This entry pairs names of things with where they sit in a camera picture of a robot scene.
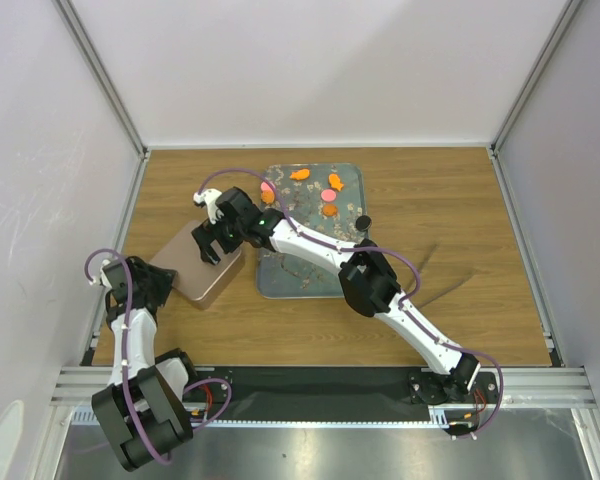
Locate brown tin lid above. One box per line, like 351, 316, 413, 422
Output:
149, 220, 245, 272

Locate metal tongs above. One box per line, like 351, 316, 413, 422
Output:
416, 243, 476, 308

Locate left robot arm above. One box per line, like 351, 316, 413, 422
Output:
89, 249, 200, 472

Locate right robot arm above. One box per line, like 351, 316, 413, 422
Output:
192, 187, 481, 402

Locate brown cookie tin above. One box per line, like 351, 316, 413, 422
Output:
174, 257, 245, 310

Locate small orange cookie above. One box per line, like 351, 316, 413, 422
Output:
261, 191, 275, 204

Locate orange fish cookie left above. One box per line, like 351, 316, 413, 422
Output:
289, 168, 311, 181

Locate orange fish cookie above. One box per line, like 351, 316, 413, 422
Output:
289, 168, 311, 181
328, 173, 344, 192

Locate dark orange cookie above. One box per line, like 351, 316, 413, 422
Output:
322, 203, 338, 217

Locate pink round cookie right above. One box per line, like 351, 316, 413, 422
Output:
321, 189, 337, 203

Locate floral blue serving tray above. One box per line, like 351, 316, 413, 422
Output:
256, 163, 368, 299

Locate orange fish cookie right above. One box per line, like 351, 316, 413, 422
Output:
328, 173, 344, 192

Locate black sandwich cookie right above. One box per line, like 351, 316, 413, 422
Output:
355, 215, 372, 232

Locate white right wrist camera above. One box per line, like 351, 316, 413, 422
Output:
193, 188, 223, 224

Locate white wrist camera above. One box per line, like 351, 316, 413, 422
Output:
89, 259, 111, 288
193, 188, 223, 224

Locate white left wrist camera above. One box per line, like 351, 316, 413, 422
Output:
89, 259, 111, 288

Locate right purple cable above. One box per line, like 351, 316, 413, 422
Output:
197, 168, 506, 441

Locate purple cable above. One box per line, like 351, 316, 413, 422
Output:
74, 248, 234, 466
197, 168, 506, 441

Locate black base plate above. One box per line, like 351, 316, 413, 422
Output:
194, 366, 497, 423

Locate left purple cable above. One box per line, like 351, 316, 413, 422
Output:
74, 248, 234, 466

